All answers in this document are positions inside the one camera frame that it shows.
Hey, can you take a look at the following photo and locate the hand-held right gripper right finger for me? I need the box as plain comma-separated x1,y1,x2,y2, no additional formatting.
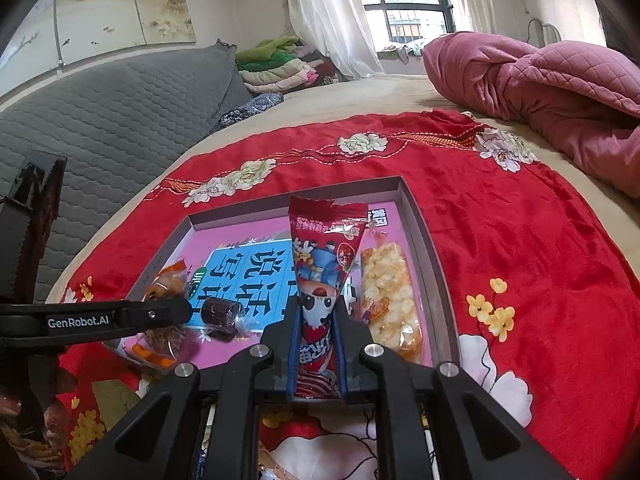
334,309,571,480

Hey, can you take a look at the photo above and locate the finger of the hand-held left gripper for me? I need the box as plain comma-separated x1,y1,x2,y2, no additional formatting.
117,296,194,335

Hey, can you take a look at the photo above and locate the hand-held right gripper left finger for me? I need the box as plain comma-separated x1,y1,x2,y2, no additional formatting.
65,307,302,480

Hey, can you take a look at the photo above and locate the orange nut snack packet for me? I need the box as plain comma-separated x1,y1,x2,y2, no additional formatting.
125,259,190,372

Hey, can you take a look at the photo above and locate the brown candy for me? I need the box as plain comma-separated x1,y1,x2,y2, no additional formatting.
200,297,256,343

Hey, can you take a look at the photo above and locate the red cartoon snack packet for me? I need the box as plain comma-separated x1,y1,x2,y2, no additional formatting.
289,194,368,401

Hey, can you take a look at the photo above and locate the grey cardboard box tray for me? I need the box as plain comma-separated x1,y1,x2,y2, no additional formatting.
102,176,461,376

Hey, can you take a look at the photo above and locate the clear puffed rice snack packet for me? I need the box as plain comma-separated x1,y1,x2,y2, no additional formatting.
360,230,425,363

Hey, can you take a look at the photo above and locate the grey padded headboard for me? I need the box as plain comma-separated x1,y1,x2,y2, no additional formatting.
0,42,256,306

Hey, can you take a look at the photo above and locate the red floral blanket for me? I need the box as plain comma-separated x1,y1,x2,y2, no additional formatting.
45,109,640,480

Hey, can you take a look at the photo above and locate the blue patterned cloth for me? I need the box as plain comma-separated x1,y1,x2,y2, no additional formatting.
216,92,285,130

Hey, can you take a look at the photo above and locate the beige bed sheet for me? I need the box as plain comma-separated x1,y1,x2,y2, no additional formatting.
45,74,640,311

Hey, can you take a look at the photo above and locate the pile of folded clothes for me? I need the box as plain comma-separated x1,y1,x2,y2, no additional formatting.
235,36,346,95

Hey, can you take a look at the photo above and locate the pink quilted duvet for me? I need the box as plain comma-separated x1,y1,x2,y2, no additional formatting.
422,31,640,198

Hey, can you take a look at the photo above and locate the black framed window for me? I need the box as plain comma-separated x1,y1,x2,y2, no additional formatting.
347,0,456,51

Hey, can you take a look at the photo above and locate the floral wall painting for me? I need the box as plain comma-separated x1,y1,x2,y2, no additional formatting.
0,0,197,68

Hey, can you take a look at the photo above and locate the white metal chair frame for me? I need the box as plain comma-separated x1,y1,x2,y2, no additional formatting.
527,17,563,46

